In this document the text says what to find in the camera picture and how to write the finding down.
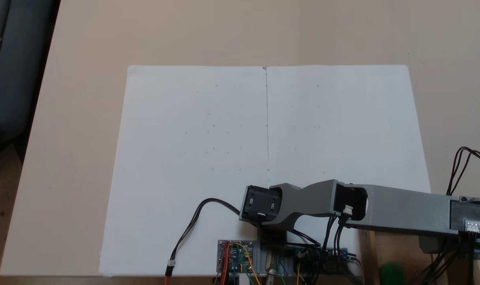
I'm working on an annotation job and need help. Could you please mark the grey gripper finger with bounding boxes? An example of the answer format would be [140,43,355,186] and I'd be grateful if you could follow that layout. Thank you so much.
[419,236,448,255]

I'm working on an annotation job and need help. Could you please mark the orange red jumper wires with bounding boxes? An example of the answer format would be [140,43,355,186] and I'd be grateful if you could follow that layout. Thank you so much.
[214,241,230,285]

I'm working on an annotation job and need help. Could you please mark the black wrist motor wire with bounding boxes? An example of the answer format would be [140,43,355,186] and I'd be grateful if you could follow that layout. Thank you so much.
[414,234,480,285]

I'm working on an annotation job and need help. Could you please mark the motor controller circuit board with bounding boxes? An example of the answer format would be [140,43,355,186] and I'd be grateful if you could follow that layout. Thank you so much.
[217,239,255,274]

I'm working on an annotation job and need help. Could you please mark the green die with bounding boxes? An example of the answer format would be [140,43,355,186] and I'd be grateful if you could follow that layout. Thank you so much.
[379,262,404,285]

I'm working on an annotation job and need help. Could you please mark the grey blue chair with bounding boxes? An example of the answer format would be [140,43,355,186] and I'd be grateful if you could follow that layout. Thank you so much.
[0,0,61,159]

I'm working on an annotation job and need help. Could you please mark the yellow jumper wire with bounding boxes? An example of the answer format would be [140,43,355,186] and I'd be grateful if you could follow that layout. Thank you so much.
[234,242,261,285]

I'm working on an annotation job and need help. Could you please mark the black elbow motor wire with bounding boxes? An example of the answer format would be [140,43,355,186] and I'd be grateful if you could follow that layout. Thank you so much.
[288,214,367,285]

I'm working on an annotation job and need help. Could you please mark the brown cardboard box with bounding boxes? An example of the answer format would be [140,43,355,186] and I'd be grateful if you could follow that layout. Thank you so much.
[359,228,480,285]

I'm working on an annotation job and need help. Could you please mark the white paper sheet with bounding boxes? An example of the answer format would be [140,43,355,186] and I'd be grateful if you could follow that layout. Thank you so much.
[266,65,432,277]
[99,65,269,277]

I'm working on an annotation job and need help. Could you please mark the black gripper motor wire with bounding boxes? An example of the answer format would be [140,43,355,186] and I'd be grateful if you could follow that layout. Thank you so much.
[446,146,480,197]

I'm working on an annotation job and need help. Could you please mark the blue power circuit board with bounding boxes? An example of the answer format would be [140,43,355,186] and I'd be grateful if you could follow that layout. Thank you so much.
[290,247,349,276]

